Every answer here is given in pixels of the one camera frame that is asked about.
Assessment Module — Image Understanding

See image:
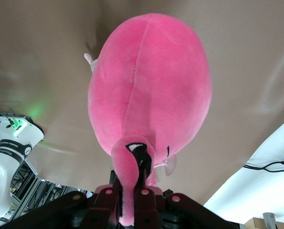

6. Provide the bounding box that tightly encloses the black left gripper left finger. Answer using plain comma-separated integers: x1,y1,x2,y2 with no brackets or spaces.
86,185,120,229

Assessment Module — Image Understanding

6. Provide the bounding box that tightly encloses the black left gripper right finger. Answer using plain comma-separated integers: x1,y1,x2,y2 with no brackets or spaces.
134,187,162,229

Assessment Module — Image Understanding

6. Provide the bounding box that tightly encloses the hot pink round plush toy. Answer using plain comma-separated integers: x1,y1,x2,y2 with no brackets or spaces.
87,12,213,227

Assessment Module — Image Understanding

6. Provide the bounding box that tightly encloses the cardboard box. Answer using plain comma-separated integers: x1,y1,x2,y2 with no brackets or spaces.
244,217,266,229

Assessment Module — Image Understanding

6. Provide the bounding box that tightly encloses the brown table mat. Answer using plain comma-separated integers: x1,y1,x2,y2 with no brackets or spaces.
0,0,284,208

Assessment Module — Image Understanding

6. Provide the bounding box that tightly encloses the grey metal post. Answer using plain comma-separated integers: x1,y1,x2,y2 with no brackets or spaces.
262,212,277,229

